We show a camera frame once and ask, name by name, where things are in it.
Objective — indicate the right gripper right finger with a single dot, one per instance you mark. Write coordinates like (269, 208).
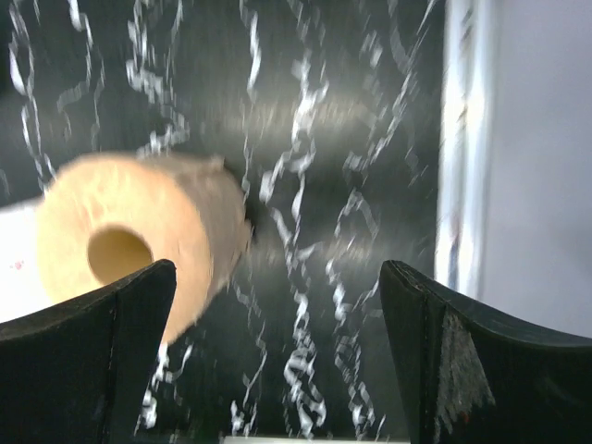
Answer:
(469, 373)

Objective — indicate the brown roll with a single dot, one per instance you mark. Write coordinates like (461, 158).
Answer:
(105, 216)

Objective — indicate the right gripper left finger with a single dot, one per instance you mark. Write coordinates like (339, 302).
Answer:
(76, 372)

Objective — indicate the white red-dotted roll right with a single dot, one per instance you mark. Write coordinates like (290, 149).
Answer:
(21, 291)

